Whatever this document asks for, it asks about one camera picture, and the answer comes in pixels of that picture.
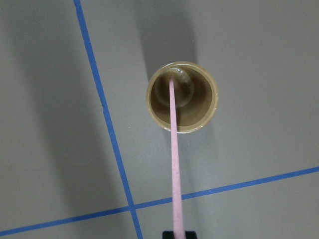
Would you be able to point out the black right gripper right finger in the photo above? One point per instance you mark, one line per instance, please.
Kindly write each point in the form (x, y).
(190, 235)

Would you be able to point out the right gripper black left finger chopstick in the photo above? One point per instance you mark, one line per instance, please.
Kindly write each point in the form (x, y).
(168, 235)

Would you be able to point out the pink chopstick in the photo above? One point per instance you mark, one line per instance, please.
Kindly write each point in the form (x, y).
(177, 211)

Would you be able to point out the yellow brown cup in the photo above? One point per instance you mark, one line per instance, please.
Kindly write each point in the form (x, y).
(196, 96)

